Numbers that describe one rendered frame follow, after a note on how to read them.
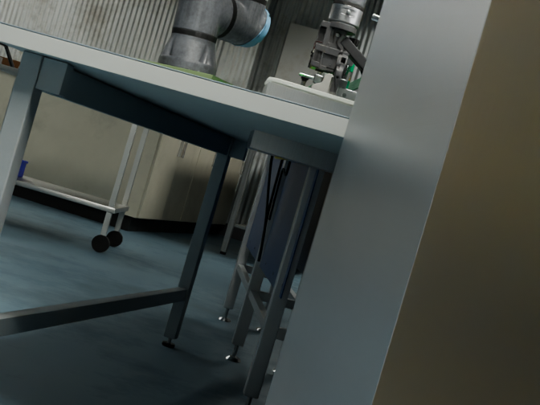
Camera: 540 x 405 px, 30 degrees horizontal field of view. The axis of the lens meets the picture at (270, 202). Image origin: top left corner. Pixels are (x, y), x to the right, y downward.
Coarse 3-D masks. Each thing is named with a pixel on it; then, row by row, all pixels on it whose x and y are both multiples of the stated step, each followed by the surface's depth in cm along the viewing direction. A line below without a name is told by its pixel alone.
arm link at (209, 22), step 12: (180, 0) 253; (192, 0) 250; (204, 0) 250; (216, 0) 251; (228, 0) 256; (180, 12) 252; (192, 12) 250; (204, 12) 250; (216, 12) 252; (228, 12) 255; (180, 24) 251; (192, 24) 250; (204, 24) 251; (216, 24) 253; (228, 24) 256; (216, 36) 255
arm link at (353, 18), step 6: (336, 6) 237; (342, 6) 236; (348, 6) 235; (330, 12) 238; (336, 12) 236; (342, 12) 236; (348, 12) 235; (354, 12) 236; (360, 12) 237; (330, 18) 238; (336, 18) 236; (342, 18) 236; (348, 18) 236; (354, 18) 236; (360, 18) 238; (348, 24) 236; (354, 24) 237
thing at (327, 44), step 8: (328, 24) 237; (336, 24) 236; (344, 24) 236; (320, 32) 239; (328, 32) 237; (336, 32) 238; (344, 32) 238; (352, 32) 237; (320, 40) 239; (328, 40) 237; (336, 40) 238; (320, 48) 236; (328, 48) 236; (336, 48) 238; (312, 56) 239; (320, 56) 236; (328, 56) 236; (336, 56) 236; (344, 56) 236; (312, 64) 236; (320, 64) 236; (328, 64) 236; (336, 64) 236; (328, 72) 241
